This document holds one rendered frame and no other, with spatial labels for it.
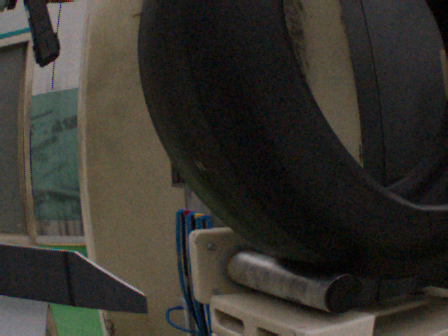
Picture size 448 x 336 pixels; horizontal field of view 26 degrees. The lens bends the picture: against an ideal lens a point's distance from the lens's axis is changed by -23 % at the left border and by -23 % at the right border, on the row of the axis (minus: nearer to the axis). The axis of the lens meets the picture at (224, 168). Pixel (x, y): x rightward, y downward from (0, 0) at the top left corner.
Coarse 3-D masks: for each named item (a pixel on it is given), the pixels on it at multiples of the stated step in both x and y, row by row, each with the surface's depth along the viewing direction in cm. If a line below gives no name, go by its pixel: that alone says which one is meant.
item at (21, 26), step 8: (16, 8) 169; (24, 8) 170; (0, 16) 168; (8, 16) 169; (16, 16) 169; (24, 16) 170; (0, 24) 168; (8, 24) 169; (16, 24) 169; (24, 24) 170; (0, 32) 168; (8, 32) 168; (16, 32) 169; (24, 32) 170
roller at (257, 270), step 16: (240, 256) 137; (256, 256) 133; (272, 256) 131; (240, 272) 134; (256, 272) 129; (272, 272) 124; (288, 272) 120; (304, 272) 116; (320, 272) 113; (336, 272) 111; (256, 288) 130; (272, 288) 123; (288, 288) 118; (304, 288) 113; (320, 288) 109; (336, 288) 106; (352, 288) 107; (304, 304) 116; (320, 304) 108; (336, 304) 107; (352, 304) 107
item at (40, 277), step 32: (0, 256) 25; (32, 256) 25; (64, 256) 26; (0, 288) 25; (32, 288) 25; (64, 288) 25; (96, 288) 26; (128, 288) 26; (0, 320) 26; (32, 320) 26
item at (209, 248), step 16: (192, 240) 139; (208, 240) 139; (224, 240) 139; (240, 240) 140; (192, 256) 139; (208, 256) 139; (224, 256) 139; (192, 272) 140; (208, 272) 139; (224, 272) 139; (208, 288) 139; (224, 288) 139; (240, 288) 140; (208, 304) 139
